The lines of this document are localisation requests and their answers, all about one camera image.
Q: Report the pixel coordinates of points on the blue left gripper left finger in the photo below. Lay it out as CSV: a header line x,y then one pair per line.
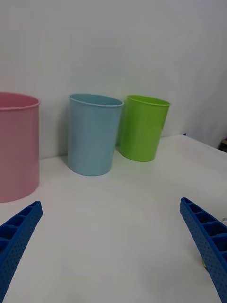
x,y
16,246

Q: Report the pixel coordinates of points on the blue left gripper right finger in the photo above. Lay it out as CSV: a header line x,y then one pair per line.
x,y
210,251

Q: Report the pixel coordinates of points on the pink plastic waste bin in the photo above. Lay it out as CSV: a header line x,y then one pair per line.
x,y
19,146

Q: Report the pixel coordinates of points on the pale blue plastic waste bin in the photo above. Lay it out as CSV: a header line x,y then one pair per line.
x,y
91,139

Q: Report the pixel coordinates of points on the green plastic waste bin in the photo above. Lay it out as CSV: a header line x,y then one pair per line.
x,y
140,132

